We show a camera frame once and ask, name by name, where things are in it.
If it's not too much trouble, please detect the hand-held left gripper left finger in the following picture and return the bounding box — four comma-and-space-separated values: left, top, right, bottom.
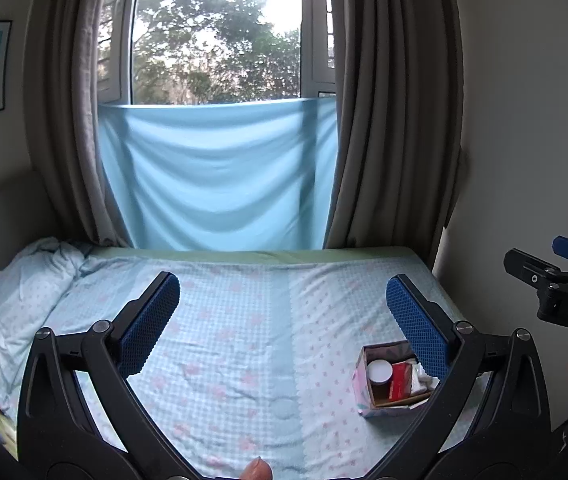
16, 270, 200, 480

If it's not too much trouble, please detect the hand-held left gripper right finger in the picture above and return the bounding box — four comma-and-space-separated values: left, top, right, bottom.
366, 273, 553, 480

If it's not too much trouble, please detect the red cardboard box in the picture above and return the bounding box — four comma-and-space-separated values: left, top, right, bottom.
389, 361, 417, 402

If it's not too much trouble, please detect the pastel storage box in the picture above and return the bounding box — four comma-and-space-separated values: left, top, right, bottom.
353, 340, 442, 417

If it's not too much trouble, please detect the person's left hand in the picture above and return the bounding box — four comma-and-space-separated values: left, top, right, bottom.
241, 456, 272, 480

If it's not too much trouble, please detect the floral checked blanket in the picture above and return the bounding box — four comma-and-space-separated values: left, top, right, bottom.
14, 247, 495, 480

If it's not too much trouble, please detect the light blue dotted quilt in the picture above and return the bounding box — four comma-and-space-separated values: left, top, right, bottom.
0, 237, 87, 401

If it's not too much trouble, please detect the light blue cloth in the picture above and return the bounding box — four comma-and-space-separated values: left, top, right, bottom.
98, 97, 340, 251

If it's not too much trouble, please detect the grey curtain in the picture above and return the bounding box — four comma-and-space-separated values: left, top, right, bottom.
24, 0, 142, 248
324, 0, 465, 271

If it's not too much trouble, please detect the window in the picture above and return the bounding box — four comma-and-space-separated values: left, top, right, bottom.
96, 0, 337, 107

